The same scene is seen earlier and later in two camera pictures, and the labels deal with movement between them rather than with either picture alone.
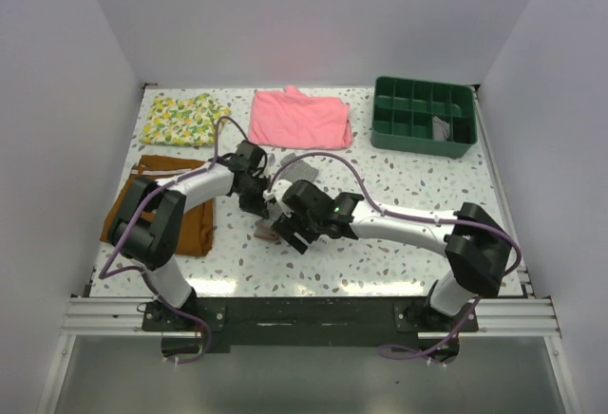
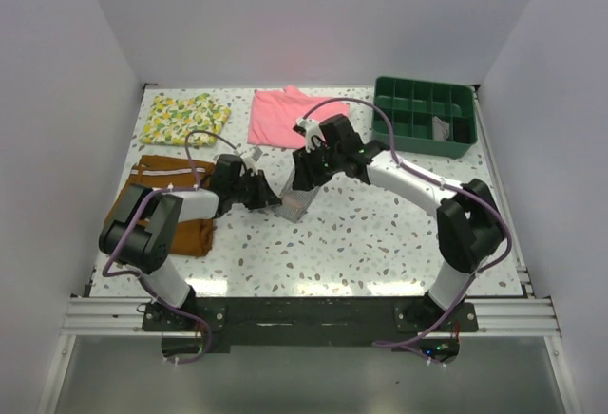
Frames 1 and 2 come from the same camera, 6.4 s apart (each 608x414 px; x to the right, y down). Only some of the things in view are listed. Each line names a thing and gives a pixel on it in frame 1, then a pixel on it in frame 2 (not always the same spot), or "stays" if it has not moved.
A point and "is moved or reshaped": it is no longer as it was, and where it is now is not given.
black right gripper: [288, 226] -> [305, 176]
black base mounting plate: [405, 326] stays
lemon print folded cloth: [184, 121] stays
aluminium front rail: [118, 317] stays
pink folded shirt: [287, 118] stays
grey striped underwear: [297, 170] is moved or reshaped
